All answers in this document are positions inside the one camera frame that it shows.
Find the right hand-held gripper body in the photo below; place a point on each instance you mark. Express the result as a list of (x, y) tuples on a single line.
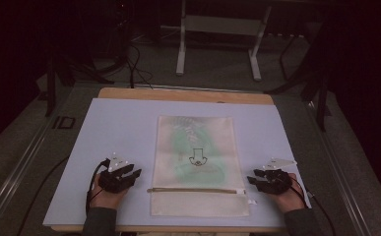
[(275, 183)]

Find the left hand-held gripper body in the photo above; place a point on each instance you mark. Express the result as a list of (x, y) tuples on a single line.
[(112, 183)]

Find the clear zip plastic bag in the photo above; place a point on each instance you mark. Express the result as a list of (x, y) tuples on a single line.
[(198, 157)]

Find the person's left hand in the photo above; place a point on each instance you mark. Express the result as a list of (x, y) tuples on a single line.
[(106, 198)]

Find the person's right hand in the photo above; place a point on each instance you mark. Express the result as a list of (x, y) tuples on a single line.
[(288, 201)]

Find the pale blue table mat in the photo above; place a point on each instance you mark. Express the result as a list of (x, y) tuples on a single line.
[(119, 131)]

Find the wooden table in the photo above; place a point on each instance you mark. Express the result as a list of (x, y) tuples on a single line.
[(184, 95)]

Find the black tripod stand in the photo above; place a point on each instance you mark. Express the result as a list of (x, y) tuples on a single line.
[(312, 85), (56, 75)]

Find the white metal stand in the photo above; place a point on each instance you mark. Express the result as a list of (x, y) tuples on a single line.
[(224, 25)]

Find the metal floor rail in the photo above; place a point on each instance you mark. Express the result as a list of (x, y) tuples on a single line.
[(342, 177), (17, 170)]

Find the black rectangular floor frame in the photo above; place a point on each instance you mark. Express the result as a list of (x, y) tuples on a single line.
[(64, 122)]

